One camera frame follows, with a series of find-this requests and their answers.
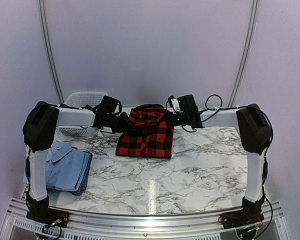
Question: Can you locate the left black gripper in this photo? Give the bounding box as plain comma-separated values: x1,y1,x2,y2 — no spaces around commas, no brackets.
105,111,134,134

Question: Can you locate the red black plaid shirt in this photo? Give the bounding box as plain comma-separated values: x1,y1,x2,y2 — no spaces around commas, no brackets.
115,104,174,159

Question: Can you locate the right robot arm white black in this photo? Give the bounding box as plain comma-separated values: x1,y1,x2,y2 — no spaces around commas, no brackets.
167,98,274,224

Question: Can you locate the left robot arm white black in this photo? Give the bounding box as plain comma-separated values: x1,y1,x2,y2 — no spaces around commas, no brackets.
22,98,131,223

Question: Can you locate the white plastic basket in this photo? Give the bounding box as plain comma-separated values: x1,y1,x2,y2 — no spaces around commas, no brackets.
56,91,108,138

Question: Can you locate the folded light blue shirt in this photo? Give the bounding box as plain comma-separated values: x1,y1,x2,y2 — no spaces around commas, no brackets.
34,142,91,193

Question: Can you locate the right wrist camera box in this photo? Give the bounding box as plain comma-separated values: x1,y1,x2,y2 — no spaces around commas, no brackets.
168,94,198,114

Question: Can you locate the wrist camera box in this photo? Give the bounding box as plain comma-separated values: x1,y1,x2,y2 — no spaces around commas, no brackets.
97,95,123,115
168,94,198,114

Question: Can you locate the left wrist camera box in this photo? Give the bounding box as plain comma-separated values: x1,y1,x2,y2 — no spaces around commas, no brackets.
97,95,123,115

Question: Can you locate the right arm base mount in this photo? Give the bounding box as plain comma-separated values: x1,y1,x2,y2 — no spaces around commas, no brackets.
218,210,264,229

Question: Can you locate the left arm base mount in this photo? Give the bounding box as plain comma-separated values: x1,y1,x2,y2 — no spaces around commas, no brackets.
26,208,70,228

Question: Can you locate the right aluminium corner post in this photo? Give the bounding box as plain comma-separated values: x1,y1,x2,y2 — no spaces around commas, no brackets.
227,0,260,108

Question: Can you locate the aluminium corner post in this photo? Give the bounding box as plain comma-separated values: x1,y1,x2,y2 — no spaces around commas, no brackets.
227,0,260,108
37,0,64,103

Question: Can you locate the left aluminium corner post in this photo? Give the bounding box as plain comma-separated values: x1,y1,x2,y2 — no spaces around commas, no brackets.
37,0,64,103

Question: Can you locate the aluminium front rail frame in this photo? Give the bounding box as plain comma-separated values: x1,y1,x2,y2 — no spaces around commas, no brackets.
0,198,292,240

